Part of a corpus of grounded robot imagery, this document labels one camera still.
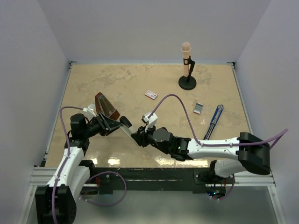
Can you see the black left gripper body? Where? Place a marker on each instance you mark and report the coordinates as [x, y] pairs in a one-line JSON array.
[[94, 128]]

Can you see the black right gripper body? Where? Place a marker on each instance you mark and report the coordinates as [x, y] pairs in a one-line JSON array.
[[149, 140]]

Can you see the blue stapler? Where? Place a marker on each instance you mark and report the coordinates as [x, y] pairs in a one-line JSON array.
[[213, 122]]

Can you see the grey stapler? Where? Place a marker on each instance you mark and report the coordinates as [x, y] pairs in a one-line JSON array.
[[127, 127]]

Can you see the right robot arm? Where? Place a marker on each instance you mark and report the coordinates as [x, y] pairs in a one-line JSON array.
[[244, 153]]

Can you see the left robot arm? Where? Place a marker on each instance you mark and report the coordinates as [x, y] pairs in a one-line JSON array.
[[56, 201]]

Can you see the brown wooden metronome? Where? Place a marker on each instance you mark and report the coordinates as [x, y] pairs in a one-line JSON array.
[[104, 106]]

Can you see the red white staple box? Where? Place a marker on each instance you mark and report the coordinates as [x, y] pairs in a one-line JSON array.
[[151, 95]]

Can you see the beige microphone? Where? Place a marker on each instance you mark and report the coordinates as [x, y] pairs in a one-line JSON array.
[[186, 49]]

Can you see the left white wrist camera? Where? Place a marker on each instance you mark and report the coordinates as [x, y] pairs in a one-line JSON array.
[[90, 111]]

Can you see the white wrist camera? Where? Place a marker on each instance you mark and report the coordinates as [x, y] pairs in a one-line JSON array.
[[149, 120], [90, 111]]

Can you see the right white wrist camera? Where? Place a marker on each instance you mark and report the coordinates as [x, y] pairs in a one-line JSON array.
[[149, 120]]

